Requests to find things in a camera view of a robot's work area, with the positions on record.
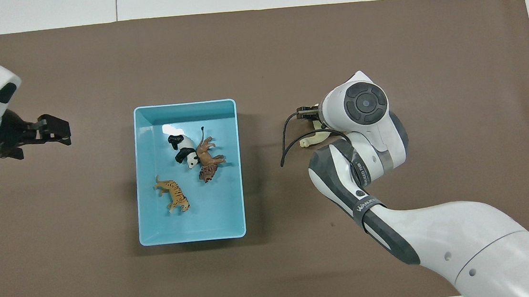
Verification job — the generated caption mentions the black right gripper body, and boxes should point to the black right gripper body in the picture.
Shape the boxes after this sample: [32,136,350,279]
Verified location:
[306,104,326,131]

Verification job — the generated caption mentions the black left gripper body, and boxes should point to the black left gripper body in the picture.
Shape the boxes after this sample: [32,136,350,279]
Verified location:
[0,106,44,162]

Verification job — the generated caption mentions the cream alpaca toy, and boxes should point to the cream alpaca toy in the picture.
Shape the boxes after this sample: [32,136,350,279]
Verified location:
[297,119,333,149]

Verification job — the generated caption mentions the brown lion toy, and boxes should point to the brown lion toy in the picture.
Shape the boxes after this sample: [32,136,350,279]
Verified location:
[194,124,228,184]

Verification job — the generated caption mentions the black and white panda toy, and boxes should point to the black and white panda toy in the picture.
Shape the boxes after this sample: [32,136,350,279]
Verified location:
[166,133,201,172]

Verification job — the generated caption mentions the orange striped tiger toy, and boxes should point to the orange striped tiger toy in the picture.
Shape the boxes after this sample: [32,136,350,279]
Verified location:
[153,172,192,215]

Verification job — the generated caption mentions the light blue storage box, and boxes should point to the light blue storage box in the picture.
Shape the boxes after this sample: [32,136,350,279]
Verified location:
[128,98,248,247]

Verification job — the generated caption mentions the brown table mat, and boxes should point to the brown table mat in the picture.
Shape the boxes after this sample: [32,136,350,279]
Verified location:
[0,0,529,297]

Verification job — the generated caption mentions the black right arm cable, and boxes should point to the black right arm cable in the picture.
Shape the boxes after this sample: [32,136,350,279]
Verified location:
[275,107,358,168]

